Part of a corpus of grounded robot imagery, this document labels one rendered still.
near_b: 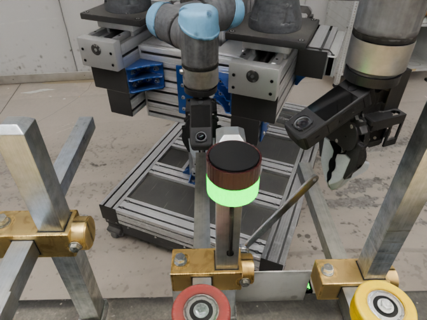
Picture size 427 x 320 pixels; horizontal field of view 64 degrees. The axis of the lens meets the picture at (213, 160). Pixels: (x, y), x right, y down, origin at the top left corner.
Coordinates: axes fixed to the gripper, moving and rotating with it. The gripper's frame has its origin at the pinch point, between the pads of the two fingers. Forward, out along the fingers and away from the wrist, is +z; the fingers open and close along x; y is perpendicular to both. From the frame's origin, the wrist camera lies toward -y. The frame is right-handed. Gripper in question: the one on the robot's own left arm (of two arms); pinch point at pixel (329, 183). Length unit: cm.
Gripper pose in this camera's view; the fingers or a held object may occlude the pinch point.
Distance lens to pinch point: 60.7
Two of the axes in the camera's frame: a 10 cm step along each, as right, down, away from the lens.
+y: 9.3, -2.3, 2.9
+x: -3.7, -5.8, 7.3
